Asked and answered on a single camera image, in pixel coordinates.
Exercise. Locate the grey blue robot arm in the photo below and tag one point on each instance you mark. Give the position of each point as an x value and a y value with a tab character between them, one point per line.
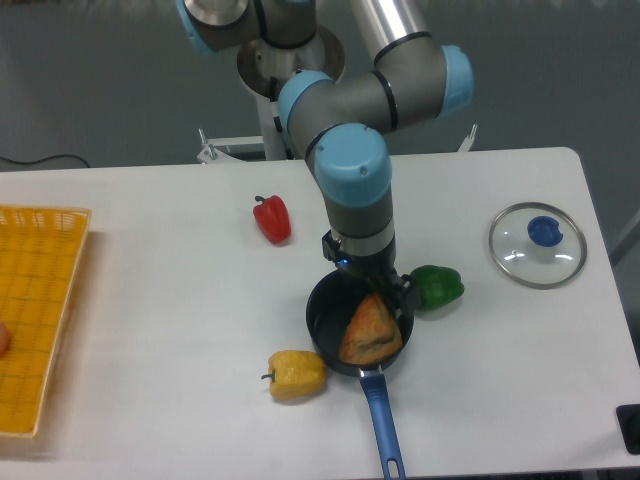
350	162

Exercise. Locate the triangular pastry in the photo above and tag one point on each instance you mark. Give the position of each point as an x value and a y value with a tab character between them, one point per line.
372	335

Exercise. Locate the glass lid with blue knob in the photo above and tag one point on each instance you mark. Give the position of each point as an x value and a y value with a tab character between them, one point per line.
537	245

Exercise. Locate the yellow bell pepper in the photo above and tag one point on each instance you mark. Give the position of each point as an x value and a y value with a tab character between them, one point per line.
295	373

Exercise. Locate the dark pot with blue handle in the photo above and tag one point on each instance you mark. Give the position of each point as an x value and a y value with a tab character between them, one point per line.
330	307

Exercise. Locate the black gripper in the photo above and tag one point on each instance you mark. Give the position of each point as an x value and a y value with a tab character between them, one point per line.
371	259

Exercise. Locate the black table-edge device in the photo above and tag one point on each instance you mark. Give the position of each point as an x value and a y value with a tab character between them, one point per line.
629	422

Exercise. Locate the green bell pepper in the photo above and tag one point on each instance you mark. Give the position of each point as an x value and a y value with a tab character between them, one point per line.
438	285

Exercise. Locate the red bell pepper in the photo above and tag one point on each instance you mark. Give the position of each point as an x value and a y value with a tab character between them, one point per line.
272	218

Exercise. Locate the yellow woven basket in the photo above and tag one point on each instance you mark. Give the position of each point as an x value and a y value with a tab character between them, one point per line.
41	250

